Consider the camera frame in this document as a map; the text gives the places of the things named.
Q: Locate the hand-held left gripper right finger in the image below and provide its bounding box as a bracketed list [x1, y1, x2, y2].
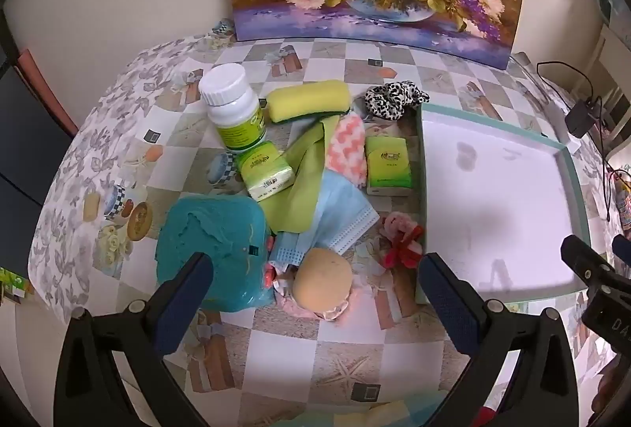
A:
[418, 252, 580, 427]

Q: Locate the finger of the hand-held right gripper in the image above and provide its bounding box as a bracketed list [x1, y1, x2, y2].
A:
[561, 234, 631, 297]
[611, 234, 631, 269]

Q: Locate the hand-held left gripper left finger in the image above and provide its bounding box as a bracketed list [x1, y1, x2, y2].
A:
[54, 252, 215, 427]

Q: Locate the white tray green rim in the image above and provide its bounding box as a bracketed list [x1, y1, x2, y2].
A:
[414, 104, 592, 305]

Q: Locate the blue face mask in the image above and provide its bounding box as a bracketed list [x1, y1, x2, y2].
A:
[269, 170, 380, 268]

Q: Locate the green tissue pack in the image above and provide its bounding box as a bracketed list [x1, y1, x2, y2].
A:
[235, 142, 296, 202]
[365, 134, 413, 196]

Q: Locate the lime green cloth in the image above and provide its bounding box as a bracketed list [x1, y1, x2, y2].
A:
[258, 118, 342, 233]

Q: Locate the coral white zigzag towel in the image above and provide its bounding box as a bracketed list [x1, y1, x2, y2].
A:
[323, 114, 368, 186]

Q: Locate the yellow sponge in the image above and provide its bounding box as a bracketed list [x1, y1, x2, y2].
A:
[266, 81, 352, 126]

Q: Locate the teal cloth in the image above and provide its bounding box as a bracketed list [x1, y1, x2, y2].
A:
[155, 195, 275, 312]

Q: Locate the beige round puff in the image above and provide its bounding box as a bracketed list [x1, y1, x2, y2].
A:
[293, 248, 354, 312]

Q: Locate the black power adapter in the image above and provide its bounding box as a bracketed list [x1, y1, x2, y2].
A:
[564, 99, 605, 137]

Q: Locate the white chair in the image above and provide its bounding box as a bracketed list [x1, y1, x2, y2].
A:
[579, 0, 631, 161]

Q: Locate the white bottle green label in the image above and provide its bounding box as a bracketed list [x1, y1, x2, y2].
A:
[198, 64, 267, 154]

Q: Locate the leopard print scrunchie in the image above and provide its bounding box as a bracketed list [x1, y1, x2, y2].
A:
[365, 81, 431, 118]

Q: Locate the dark cabinet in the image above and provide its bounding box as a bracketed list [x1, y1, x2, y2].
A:
[0, 49, 78, 281]

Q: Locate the black cable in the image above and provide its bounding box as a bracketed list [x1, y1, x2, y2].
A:
[536, 61, 608, 112]

